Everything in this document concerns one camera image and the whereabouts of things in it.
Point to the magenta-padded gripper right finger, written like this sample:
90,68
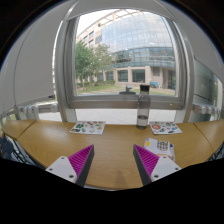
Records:
163,168

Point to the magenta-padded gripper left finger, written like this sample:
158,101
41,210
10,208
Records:
63,168

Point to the colourful sticker sheet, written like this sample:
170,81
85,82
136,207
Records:
165,127
88,127

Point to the grey transparent water bottle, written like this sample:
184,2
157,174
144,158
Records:
143,110

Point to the green tree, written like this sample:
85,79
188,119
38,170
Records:
88,63

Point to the glass office building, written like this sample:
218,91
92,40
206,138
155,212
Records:
140,46

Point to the white window frame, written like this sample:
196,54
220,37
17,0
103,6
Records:
125,101

